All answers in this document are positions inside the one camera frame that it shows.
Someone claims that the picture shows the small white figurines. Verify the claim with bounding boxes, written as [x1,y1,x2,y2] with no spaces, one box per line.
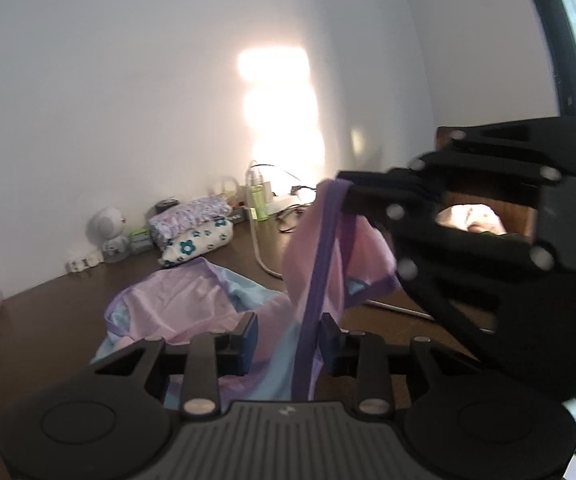
[65,252,104,274]

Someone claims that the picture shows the white round speaker toy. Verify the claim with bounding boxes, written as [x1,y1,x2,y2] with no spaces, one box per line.
[85,206,132,264]

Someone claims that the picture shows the green packet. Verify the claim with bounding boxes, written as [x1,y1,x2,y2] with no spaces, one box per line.
[130,227,154,254]

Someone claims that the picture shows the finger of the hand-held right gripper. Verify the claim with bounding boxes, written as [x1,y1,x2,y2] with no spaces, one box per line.
[337,117,569,197]
[342,194,555,335]

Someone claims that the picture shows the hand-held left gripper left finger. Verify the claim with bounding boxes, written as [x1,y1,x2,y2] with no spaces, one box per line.
[90,312,260,420]

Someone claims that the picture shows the pink blue mesh garment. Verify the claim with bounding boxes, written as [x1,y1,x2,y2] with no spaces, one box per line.
[90,177,404,402]

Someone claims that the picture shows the green bottle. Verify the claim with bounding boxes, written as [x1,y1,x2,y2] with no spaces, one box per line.
[245,167,269,221]

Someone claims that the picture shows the black cables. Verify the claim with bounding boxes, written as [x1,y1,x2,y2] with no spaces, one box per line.
[255,162,320,234]

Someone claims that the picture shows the white pillow teal flowers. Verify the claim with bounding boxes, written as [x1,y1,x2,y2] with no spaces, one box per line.
[158,215,234,269]

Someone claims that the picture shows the wooden chair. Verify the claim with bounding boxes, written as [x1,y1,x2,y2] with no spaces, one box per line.
[435,125,540,241]

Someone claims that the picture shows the folded purple floral cloth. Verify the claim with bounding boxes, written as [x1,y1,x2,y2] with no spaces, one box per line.
[148,197,233,249]

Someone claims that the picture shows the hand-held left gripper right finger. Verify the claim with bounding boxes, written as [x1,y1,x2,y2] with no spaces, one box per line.
[319,312,484,419]

